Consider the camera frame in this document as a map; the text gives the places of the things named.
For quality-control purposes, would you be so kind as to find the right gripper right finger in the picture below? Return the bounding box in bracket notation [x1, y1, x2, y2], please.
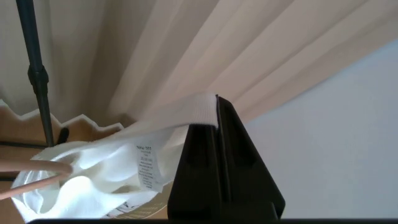
[216, 96, 286, 219]

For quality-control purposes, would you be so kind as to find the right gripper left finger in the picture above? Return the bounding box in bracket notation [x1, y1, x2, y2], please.
[167, 123, 223, 219]

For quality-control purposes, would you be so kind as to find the white printed garment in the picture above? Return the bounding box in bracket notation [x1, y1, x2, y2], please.
[11, 92, 220, 223]

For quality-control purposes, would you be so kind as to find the pink clothes hanger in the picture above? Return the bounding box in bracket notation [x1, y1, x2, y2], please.
[0, 159, 74, 200]

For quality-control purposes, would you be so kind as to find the black clothes rack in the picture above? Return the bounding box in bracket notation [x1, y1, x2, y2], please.
[0, 0, 71, 182]

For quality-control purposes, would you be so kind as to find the white curtain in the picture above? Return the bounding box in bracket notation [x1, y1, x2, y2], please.
[0, 0, 398, 125]

